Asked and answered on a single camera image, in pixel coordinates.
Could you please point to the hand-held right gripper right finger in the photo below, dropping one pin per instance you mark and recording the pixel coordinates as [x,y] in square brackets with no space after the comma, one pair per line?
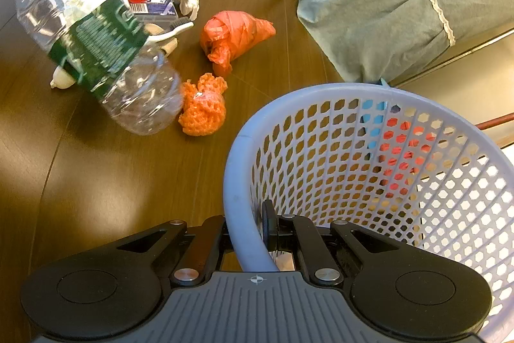
[270,226]

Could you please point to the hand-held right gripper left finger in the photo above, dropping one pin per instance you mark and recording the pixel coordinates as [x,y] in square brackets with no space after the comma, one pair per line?
[213,234]

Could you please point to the lavender plastic mesh basket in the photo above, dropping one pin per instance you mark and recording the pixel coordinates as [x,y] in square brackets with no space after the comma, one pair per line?
[249,150]

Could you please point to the white plastic piece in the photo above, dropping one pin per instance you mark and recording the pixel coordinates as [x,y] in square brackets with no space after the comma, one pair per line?
[62,80]

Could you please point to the clear plastic bottle green label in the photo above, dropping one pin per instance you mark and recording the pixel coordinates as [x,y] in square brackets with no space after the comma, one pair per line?
[140,98]

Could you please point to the white toothbrush dark bristles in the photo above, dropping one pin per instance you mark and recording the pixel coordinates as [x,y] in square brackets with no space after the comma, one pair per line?
[176,30]

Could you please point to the orange plastic bag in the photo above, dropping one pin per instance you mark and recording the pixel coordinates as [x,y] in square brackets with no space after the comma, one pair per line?
[233,33]

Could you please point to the small blue white box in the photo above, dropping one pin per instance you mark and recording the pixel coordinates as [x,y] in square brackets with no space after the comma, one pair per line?
[160,7]

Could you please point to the blue dustpan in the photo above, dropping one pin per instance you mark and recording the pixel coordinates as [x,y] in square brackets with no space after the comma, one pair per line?
[374,132]

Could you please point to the teal lace-trimmed furniture cover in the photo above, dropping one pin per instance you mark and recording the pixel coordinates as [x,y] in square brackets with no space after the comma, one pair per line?
[381,17]

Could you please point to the red broom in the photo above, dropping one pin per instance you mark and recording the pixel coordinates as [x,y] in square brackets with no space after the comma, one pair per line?
[496,122]

